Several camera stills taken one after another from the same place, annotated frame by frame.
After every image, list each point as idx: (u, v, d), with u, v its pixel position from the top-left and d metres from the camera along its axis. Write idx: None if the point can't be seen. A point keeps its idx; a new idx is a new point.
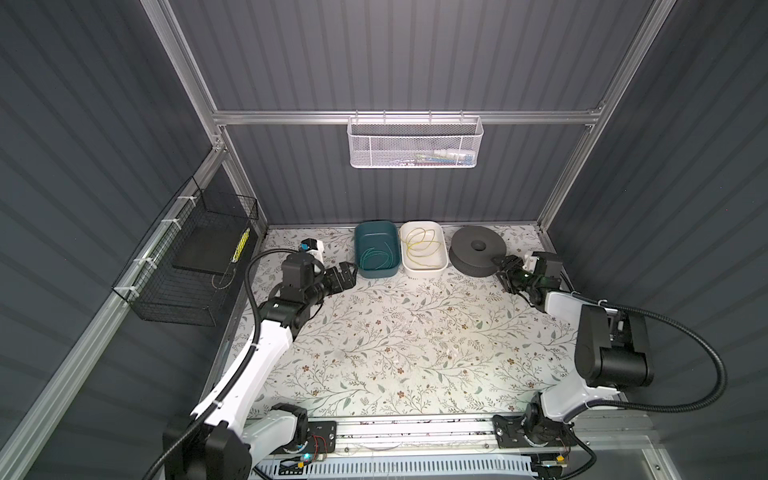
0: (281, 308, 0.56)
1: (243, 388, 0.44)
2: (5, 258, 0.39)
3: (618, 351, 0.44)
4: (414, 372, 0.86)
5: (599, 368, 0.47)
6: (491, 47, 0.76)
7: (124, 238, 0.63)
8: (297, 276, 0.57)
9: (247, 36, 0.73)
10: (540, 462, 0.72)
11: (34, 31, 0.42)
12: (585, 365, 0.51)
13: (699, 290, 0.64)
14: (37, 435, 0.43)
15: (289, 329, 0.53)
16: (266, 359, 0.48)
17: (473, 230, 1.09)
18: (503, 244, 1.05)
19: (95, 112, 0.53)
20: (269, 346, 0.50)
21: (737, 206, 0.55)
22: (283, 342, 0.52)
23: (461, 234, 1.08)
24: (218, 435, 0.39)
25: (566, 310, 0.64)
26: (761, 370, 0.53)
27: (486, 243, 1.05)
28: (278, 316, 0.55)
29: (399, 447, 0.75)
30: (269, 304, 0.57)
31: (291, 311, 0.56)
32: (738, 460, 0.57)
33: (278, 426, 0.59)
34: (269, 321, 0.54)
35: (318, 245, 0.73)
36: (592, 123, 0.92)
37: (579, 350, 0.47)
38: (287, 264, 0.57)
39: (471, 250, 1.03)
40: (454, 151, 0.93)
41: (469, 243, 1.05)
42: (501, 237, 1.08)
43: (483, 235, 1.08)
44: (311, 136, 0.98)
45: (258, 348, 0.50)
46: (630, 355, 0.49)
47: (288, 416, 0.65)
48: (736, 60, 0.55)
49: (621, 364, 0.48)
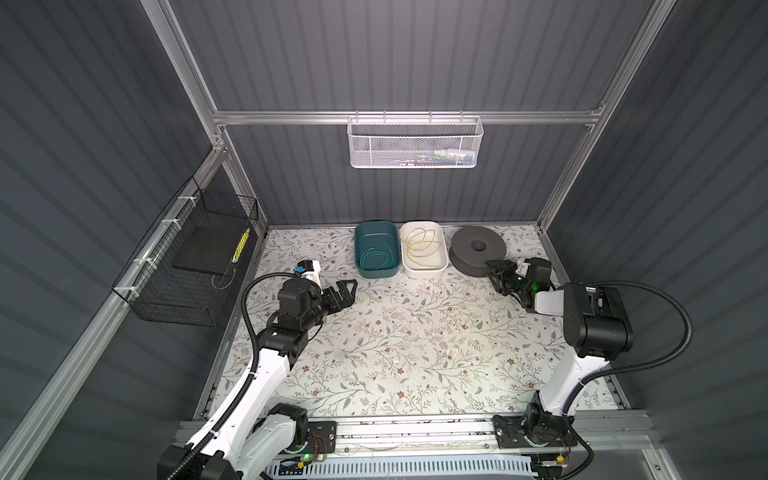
0: (279, 336, 0.57)
1: (239, 418, 0.44)
2: (5, 258, 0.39)
3: (602, 321, 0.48)
4: (414, 372, 0.86)
5: (584, 336, 0.52)
6: (491, 47, 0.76)
7: (124, 238, 0.63)
8: (294, 304, 0.57)
9: (247, 36, 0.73)
10: (540, 462, 0.72)
11: (34, 30, 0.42)
12: (573, 336, 0.56)
13: (699, 290, 0.64)
14: (37, 435, 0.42)
15: (287, 357, 0.54)
16: (263, 388, 0.49)
17: (474, 231, 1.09)
18: (503, 244, 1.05)
19: (95, 112, 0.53)
20: (267, 374, 0.51)
21: (737, 206, 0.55)
22: (280, 370, 0.52)
23: (461, 234, 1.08)
24: (213, 467, 0.39)
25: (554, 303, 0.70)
26: (761, 371, 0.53)
27: (486, 243, 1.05)
28: (277, 345, 0.56)
29: (399, 447, 0.75)
30: (268, 332, 0.58)
31: (290, 339, 0.57)
32: (738, 461, 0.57)
33: (275, 438, 0.58)
34: (268, 349, 0.55)
35: (315, 267, 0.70)
36: (592, 123, 0.92)
37: (567, 325, 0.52)
38: (285, 292, 0.58)
39: (470, 250, 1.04)
40: (454, 151, 0.93)
41: (469, 243, 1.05)
42: (501, 238, 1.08)
43: (483, 235, 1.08)
44: (311, 136, 0.98)
45: (256, 376, 0.50)
46: (613, 324, 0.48)
47: (287, 422, 0.64)
48: (737, 61, 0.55)
49: (605, 332, 0.52)
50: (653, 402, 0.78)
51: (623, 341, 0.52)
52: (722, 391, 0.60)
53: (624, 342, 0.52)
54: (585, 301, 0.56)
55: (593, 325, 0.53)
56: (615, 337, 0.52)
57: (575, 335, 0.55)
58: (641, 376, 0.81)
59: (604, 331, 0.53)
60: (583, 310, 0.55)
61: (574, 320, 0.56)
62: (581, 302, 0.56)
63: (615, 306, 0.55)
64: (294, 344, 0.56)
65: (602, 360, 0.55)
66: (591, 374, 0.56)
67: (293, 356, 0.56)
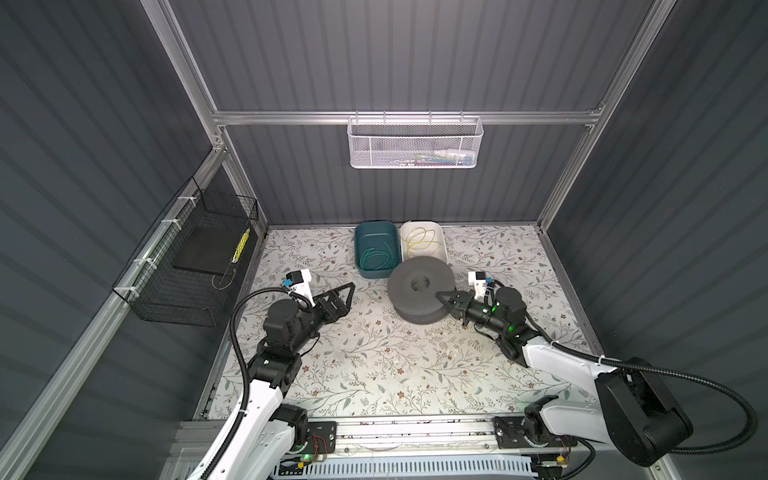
0: (271, 364, 0.56)
1: (230, 461, 0.44)
2: (5, 258, 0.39)
3: (663, 425, 0.43)
4: (414, 372, 0.86)
5: (653, 454, 0.41)
6: (491, 46, 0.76)
7: (124, 238, 0.63)
8: (283, 334, 0.54)
9: (247, 35, 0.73)
10: (540, 462, 0.72)
11: (35, 32, 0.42)
12: (630, 441, 0.43)
13: (699, 290, 0.64)
14: (37, 434, 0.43)
15: (278, 389, 0.53)
16: (255, 424, 0.48)
17: (413, 262, 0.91)
18: (449, 274, 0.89)
19: (96, 113, 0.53)
20: (258, 410, 0.50)
21: (737, 206, 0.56)
22: (272, 402, 0.51)
23: (398, 272, 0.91)
24: None
25: (557, 366, 0.56)
26: (762, 371, 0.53)
27: (429, 277, 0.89)
28: (269, 374, 0.54)
29: (399, 447, 0.75)
30: (260, 359, 0.57)
31: (282, 369, 0.55)
32: (739, 461, 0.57)
33: (274, 450, 0.58)
34: (258, 382, 0.53)
35: (303, 275, 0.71)
36: (592, 122, 0.92)
37: (615, 426, 0.45)
38: (270, 322, 0.54)
39: (414, 293, 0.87)
40: (454, 151, 0.93)
41: (410, 284, 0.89)
42: (444, 264, 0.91)
43: (424, 265, 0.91)
44: (311, 136, 0.98)
45: (247, 412, 0.49)
46: (670, 421, 0.43)
47: (284, 432, 0.62)
48: (737, 60, 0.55)
49: (670, 439, 0.42)
50: None
51: (683, 434, 0.42)
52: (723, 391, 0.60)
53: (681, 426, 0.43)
54: (637, 409, 0.43)
55: (661, 440, 0.42)
56: (678, 436, 0.42)
57: (635, 443, 0.42)
58: None
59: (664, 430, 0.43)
60: (638, 420, 0.42)
61: (626, 427, 0.43)
62: (627, 405, 0.43)
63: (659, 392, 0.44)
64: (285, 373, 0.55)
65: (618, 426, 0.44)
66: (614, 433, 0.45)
67: (285, 384, 0.54)
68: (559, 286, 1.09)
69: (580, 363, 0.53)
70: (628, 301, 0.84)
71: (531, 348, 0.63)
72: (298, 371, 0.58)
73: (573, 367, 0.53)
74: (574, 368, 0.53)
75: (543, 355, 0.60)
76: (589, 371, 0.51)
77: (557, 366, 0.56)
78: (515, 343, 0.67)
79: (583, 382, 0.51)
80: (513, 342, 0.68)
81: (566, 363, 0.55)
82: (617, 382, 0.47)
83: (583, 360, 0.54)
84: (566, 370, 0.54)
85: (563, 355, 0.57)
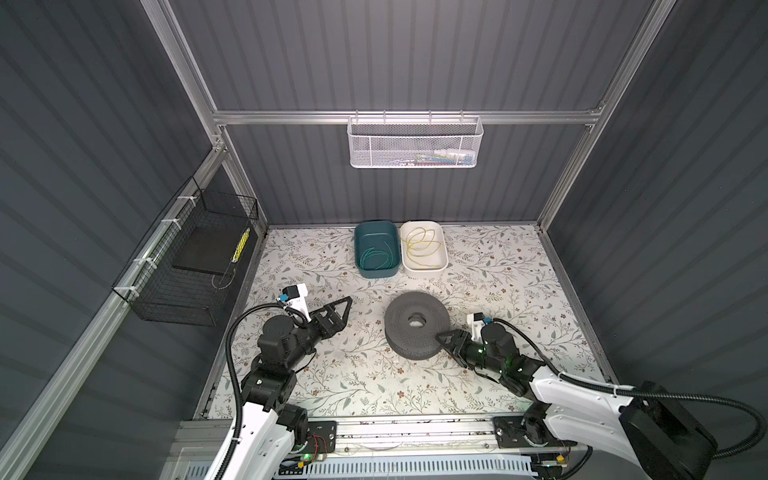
0: (265, 383, 0.55)
1: None
2: (5, 258, 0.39)
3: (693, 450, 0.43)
4: (414, 372, 0.86)
5: None
6: (491, 46, 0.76)
7: (124, 238, 0.63)
8: (278, 350, 0.53)
9: (247, 35, 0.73)
10: (540, 462, 0.72)
11: (35, 32, 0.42)
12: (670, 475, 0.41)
13: (699, 290, 0.64)
14: (37, 435, 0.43)
15: (271, 408, 0.52)
16: (250, 449, 0.48)
17: (405, 298, 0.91)
18: (443, 309, 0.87)
19: (96, 114, 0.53)
20: (252, 434, 0.49)
21: (736, 205, 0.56)
22: (267, 424, 0.51)
23: (396, 307, 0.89)
24: None
25: (572, 398, 0.54)
26: (762, 370, 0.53)
27: (423, 314, 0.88)
28: (264, 391, 0.54)
29: (399, 447, 0.75)
30: (254, 378, 0.55)
31: (277, 386, 0.54)
32: (740, 460, 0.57)
33: (272, 459, 0.58)
34: (250, 406, 0.52)
35: (299, 292, 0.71)
36: (592, 122, 0.92)
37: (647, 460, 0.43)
38: (266, 339, 0.54)
39: (409, 326, 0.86)
40: (454, 151, 0.93)
41: (406, 316, 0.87)
42: (431, 296, 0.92)
43: (420, 301, 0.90)
44: (311, 136, 0.98)
45: (241, 439, 0.48)
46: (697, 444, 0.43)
47: (281, 437, 0.62)
48: (736, 61, 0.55)
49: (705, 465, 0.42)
50: None
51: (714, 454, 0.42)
52: (722, 391, 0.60)
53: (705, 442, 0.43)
54: (665, 439, 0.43)
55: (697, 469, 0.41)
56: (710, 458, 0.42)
57: (674, 478, 0.41)
58: (643, 375, 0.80)
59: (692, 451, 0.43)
60: (671, 450, 0.42)
61: (663, 462, 0.41)
62: (659, 439, 0.42)
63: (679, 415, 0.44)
64: (281, 389, 0.54)
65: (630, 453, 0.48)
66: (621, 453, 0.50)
67: (280, 402, 0.54)
68: (559, 286, 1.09)
69: (595, 397, 0.52)
70: (628, 301, 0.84)
71: (536, 381, 0.62)
72: (293, 385, 0.57)
73: (587, 400, 0.52)
74: (590, 401, 0.52)
75: (550, 389, 0.59)
76: (607, 404, 0.49)
77: (571, 398, 0.55)
78: (519, 377, 0.66)
79: (599, 414, 0.50)
80: (516, 376, 0.68)
81: (581, 396, 0.54)
82: (637, 416, 0.46)
83: (598, 394, 0.52)
84: (581, 401, 0.53)
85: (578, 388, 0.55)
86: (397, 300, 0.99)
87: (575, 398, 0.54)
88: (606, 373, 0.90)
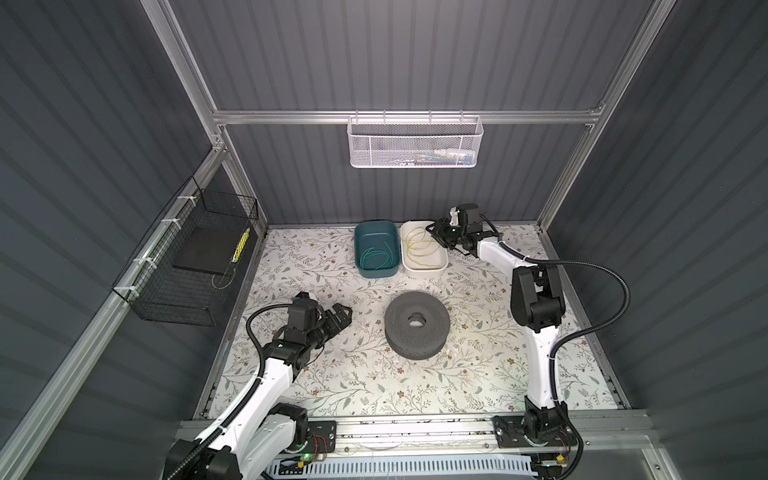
0: (284, 349, 0.61)
1: (246, 417, 0.47)
2: (6, 259, 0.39)
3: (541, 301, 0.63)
4: (414, 372, 0.86)
5: (530, 314, 0.60)
6: (491, 46, 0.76)
7: (124, 238, 0.63)
8: (301, 319, 0.63)
9: (246, 34, 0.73)
10: (540, 462, 0.72)
11: (34, 31, 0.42)
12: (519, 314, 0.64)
13: (699, 289, 0.64)
14: (41, 428, 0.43)
15: (291, 367, 0.57)
16: (269, 392, 0.51)
17: (404, 298, 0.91)
18: (443, 310, 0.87)
19: (96, 112, 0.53)
20: (273, 380, 0.54)
21: (737, 205, 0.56)
22: (285, 377, 0.55)
23: (396, 307, 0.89)
24: (218, 460, 0.41)
25: (497, 259, 0.73)
26: (762, 370, 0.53)
27: (423, 314, 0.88)
28: (282, 355, 0.59)
29: (399, 447, 0.75)
30: (274, 343, 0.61)
31: (294, 352, 0.60)
32: (739, 460, 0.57)
33: (274, 439, 0.58)
34: (274, 359, 0.58)
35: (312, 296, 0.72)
36: (592, 122, 0.92)
37: (515, 305, 0.65)
38: (294, 307, 0.63)
39: (409, 325, 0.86)
40: (454, 151, 0.93)
41: (406, 316, 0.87)
42: (431, 296, 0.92)
43: (422, 303, 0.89)
44: (311, 136, 0.98)
45: (263, 382, 0.53)
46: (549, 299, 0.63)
47: (286, 424, 0.63)
48: (736, 61, 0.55)
49: (545, 307, 0.61)
50: (651, 399, 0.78)
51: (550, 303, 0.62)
52: (723, 391, 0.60)
53: (561, 307, 0.62)
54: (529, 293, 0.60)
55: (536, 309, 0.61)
56: (551, 306, 0.62)
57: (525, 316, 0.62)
58: (643, 375, 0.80)
59: (547, 305, 0.62)
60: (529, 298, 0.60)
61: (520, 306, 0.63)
62: (528, 289, 0.60)
63: (554, 283, 0.61)
64: (297, 355, 0.59)
65: (555, 332, 0.62)
66: (552, 346, 0.63)
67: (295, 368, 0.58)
68: None
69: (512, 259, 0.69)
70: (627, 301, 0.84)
71: (482, 242, 0.79)
72: (306, 363, 0.62)
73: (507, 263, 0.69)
74: (506, 263, 0.70)
75: (488, 248, 0.76)
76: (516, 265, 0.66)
77: (496, 257, 0.74)
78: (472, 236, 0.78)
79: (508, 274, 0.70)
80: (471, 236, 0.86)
81: (503, 258, 0.71)
82: (525, 271, 0.63)
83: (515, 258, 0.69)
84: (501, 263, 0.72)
85: (504, 251, 0.72)
86: (397, 300, 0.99)
87: (499, 258, 0.72)
88: (605, 373, 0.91)
